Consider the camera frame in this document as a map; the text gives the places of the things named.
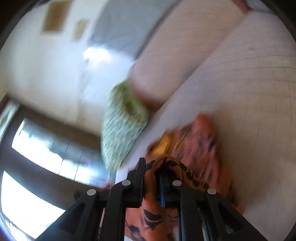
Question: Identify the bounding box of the pink bolster cushion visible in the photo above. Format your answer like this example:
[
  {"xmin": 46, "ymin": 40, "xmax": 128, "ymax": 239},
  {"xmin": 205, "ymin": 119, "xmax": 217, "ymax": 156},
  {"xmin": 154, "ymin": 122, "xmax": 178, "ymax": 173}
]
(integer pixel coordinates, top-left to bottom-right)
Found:
[{"xmin": 128, "ymin": 1, "xmax": 249, "ymax": 110}]

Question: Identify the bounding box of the small wall picture frame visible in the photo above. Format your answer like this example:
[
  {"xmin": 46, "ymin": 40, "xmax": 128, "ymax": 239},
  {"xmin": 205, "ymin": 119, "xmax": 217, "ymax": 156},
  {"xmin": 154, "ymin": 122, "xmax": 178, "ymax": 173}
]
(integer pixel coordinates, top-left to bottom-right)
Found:
[{"xmin": 72, "ymin": 19, "xmax": 89, "ymax": 42}]

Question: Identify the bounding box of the green white patterned pillow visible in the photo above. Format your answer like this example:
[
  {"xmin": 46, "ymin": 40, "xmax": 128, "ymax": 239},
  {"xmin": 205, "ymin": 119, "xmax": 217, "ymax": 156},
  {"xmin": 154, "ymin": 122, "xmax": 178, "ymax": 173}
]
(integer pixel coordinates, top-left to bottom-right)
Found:
[{"xmin": 101, "ymin": 79, "xmax": 150, "ymax": 171}]

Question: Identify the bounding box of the pink quilted bed mattress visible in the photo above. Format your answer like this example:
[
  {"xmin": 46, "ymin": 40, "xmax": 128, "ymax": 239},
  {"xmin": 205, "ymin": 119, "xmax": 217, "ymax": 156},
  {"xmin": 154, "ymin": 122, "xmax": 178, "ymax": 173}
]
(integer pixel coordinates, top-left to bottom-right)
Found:
[{"xmin": 116, "ymin": 11, "xmax": 295, "ymax": 240}]

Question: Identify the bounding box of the brown wall picture frame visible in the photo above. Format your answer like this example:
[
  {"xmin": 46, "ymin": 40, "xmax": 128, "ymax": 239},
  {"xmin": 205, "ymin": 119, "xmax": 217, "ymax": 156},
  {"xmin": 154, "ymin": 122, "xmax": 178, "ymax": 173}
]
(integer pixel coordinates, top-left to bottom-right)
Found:
[{"xmin": 42, "ymin": 1, "xmax": 72, "ymax": 34}]

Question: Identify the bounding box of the bright window with frame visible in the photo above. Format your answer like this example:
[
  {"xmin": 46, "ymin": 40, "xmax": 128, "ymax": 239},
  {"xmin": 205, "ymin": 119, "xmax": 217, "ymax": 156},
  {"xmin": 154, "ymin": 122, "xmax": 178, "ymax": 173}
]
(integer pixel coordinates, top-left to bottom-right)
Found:
[{"xmin": 1, "ymin": 97, "xmax": 115, "ymax": 240}]

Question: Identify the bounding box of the light blue grey pillow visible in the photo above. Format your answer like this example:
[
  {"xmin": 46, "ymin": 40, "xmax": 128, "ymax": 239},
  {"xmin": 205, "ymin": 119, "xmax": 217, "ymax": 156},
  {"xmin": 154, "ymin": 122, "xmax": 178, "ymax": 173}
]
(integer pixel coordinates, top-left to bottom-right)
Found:
[{"xmin": 88, "ymin": 0, "xmax": 179, "ymax": 59}]

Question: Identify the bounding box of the orange black floral garment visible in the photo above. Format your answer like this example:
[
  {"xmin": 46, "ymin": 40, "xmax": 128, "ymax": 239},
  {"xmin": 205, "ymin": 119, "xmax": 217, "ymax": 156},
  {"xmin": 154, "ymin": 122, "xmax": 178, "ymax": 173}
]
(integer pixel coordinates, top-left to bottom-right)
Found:
[{"xmin": 125, "ymin": 113, "xmax": 244, "ymax": 240}]

